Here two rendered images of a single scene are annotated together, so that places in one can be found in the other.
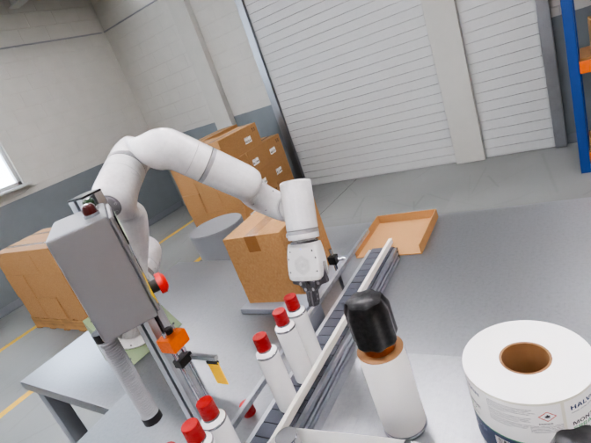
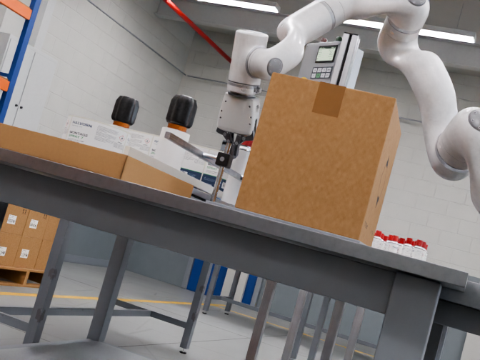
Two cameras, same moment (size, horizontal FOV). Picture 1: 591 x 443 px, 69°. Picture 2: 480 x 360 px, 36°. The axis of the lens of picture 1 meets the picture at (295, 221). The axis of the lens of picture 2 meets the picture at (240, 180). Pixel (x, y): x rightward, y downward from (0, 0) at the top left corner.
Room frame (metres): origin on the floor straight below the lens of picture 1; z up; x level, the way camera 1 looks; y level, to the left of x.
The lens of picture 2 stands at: (2.92, -0.51, 0.78)
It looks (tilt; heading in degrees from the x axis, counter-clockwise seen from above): 5 degrees up; 163
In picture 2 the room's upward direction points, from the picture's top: 16 degrees clockwise
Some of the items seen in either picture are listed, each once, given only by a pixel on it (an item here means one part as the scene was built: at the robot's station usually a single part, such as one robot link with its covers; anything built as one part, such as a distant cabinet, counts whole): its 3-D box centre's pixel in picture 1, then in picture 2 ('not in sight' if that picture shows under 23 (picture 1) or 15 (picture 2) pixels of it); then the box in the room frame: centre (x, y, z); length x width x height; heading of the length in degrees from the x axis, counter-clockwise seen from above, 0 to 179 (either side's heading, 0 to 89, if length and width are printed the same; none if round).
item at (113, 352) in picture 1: (128, 376); not in sight; (0.70, 0.38, 1.18); 0.04 x 0.04 x 0.21
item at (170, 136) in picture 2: (304, 322); (242, 178); (1.03, 0.07, 0.95); 1.07 x 0.01 x 0.01; 145
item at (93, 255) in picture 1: (105, 266); (326, 74); (0.73, 0.34, 1.38); 0.17 x 0.10 x 0.19; 20
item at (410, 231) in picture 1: (397, 233); (95, 166); (1.59, -0.37, 0.85); 0.30 x 0.26 x 0.04; 145
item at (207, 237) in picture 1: (229, 257); not in sight; (3.45, 0.63, 0.31); 0.46 x 0.46 x 0.62
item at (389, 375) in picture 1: (384, 364); (172, 143); (0.67, -0.07, 1.03); 0.09 x 0.09 x 0.30
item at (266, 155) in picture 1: (237, 179); not in sight; (5.17, 0.48, 0.57); 1.20 x 0.83 x 1.14; 144
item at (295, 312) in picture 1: (302, 330); (238, 170); (0.95, 0.08, 0.98); 0.05 x 0.05 x 0.20
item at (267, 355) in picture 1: (274, 372); not in sight; (0.83, 0.16, 0.98); 0.05 x 0.05 x 0.20
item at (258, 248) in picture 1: (281, 249); (324, 166); (1.51, 0.08, 0.99); 0.30 x 0.24 x 0.27; 147
